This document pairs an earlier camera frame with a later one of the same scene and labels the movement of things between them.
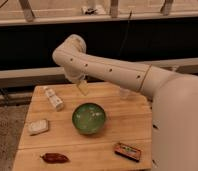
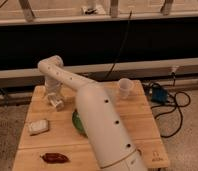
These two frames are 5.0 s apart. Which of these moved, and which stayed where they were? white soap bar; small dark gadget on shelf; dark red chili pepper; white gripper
Moved: white gripper
Stayed: small dark gadget on shelf; dark red chili pepper; white soap bar
